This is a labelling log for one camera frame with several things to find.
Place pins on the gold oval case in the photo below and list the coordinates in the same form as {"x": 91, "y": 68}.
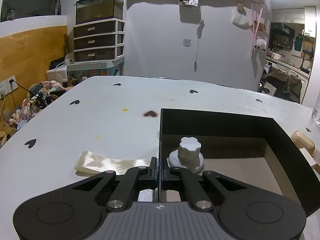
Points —
{"x": 302, "y": 141}

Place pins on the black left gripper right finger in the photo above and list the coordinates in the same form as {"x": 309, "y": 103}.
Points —
{"x": 164, "y": 169}

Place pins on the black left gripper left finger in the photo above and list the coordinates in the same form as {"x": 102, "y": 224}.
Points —
{"x": 153, "y": 168}

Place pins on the glass aquarium tank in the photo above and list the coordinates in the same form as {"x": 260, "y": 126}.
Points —
{"x": 95, "y": 10}

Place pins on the black storage box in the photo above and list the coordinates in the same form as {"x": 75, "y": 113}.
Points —
{"x": 251, "y": 149}

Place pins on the white wall socket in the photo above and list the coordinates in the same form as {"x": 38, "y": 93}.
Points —
{"x": 7, "y": 87}

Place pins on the white drawer cabinet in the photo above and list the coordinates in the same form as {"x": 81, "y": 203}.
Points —
{"x": 101, "y": 40}

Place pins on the teal patterned cabinet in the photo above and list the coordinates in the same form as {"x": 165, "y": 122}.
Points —
{"x": 83, "y": 70}

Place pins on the clear water bottle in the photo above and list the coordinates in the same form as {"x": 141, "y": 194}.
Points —
{"x": 316, "y": 112}

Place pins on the pile of plush toys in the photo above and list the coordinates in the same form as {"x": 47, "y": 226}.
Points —
{"x": 39, "y": 96}

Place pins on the white knob suction holder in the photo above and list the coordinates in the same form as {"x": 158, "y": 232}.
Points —
{"x": 187, "y": 155}

